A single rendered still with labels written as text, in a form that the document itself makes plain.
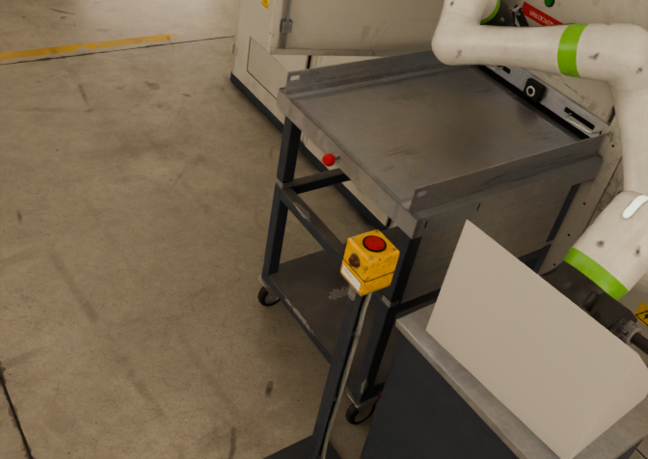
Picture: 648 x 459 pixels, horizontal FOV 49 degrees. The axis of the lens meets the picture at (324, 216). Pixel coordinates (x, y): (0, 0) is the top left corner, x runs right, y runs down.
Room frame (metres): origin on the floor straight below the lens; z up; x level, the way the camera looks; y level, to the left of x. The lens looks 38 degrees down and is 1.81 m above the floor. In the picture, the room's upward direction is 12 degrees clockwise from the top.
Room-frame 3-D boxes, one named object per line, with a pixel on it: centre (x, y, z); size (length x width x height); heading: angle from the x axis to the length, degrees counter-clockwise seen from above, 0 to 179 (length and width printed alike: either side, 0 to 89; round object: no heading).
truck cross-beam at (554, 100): (2.00, -0.56, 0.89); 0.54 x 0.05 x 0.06; 41
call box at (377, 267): (1.11, -0.11, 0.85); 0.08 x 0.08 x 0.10; 41
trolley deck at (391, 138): (1.74, -0.26, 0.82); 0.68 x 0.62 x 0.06; 131
